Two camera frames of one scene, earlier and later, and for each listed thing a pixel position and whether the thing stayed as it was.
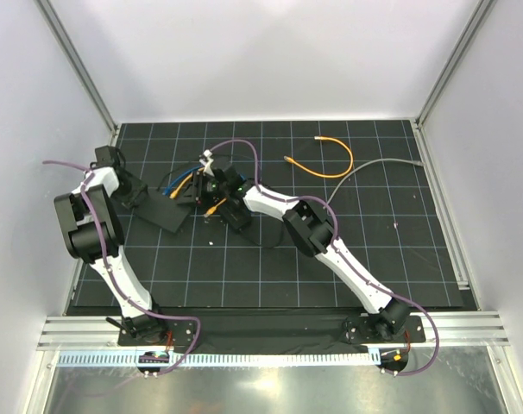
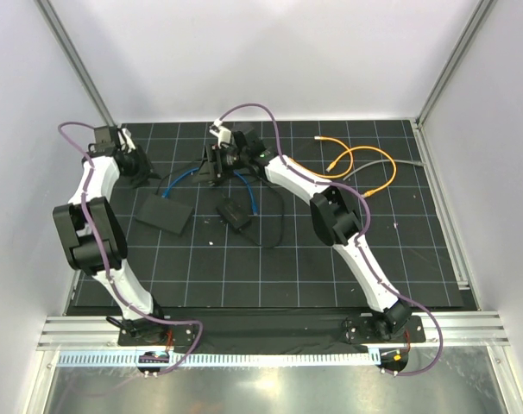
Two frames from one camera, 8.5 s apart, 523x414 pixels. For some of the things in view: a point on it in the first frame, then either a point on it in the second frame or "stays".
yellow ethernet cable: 174,193 to 366,147
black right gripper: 193,193 to 215,153
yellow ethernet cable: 351,163 stays
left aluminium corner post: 78,62 stays
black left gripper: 137,188 to 145,169
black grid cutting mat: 195,240 stays
